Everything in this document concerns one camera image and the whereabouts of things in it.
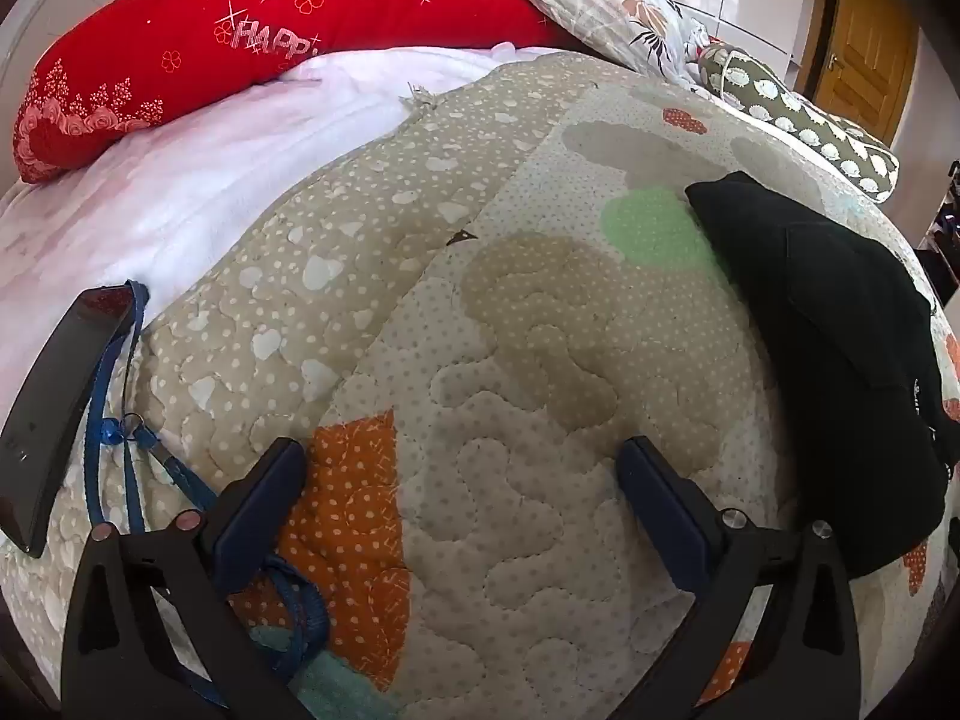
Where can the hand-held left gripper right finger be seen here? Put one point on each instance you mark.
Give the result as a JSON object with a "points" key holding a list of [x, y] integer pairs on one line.
{"points": [[660, 499]]}

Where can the red embroidered pillow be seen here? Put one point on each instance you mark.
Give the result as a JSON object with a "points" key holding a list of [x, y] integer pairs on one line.
{"points": [[225, 37]]}

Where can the olive patterned pillow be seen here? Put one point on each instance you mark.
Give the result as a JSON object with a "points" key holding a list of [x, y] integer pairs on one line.
{"points": [[802, 116]]}

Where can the black smartphone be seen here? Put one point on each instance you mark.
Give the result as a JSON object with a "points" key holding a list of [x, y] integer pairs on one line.
{"points": [[56, 409]]}

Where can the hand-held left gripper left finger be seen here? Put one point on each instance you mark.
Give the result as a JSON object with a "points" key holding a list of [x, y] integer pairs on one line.
{"points": [[259, 495]]}

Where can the wooden door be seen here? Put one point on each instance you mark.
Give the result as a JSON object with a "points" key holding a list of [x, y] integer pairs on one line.
{"points": [[866, 37]]}

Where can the patchwork quilted blanket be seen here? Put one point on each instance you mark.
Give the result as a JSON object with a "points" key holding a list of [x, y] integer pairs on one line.
{"points": [[480, 360]]}

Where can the white fleece blanket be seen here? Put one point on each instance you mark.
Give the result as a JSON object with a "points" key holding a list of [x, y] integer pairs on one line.
{"points": [[150, 187]]}

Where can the black pants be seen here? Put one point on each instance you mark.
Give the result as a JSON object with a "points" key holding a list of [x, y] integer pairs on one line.
{"points": [[832, 345]]}

